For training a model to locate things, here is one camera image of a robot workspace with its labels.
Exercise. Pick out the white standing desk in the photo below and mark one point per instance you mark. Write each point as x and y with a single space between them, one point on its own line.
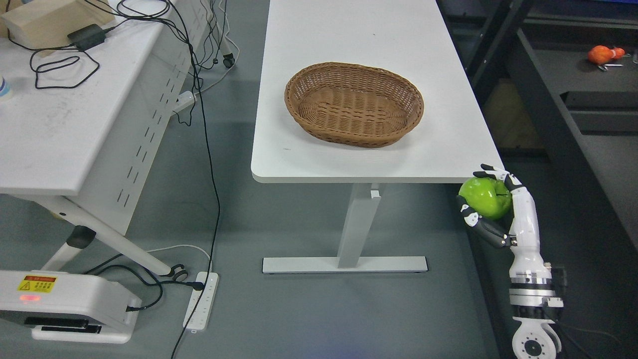
406 37

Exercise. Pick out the paper cup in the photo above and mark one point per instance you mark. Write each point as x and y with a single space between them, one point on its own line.
6 91

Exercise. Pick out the white folding table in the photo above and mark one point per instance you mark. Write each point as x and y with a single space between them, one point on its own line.
82 146

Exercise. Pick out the green apple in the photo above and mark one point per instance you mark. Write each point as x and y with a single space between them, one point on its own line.
489 197

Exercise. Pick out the white black floor device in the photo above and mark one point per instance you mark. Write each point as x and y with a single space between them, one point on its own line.
59 306

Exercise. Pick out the brown wicker basket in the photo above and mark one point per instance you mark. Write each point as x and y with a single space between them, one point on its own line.
352 104

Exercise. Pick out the black power adapter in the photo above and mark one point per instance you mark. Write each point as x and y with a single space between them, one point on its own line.
87 37

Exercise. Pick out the orange toy on shelf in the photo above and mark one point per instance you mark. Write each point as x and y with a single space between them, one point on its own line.
603 55

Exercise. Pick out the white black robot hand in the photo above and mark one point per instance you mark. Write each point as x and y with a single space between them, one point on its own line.
523 236

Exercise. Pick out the white power strip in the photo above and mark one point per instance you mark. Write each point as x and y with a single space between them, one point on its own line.
199 307

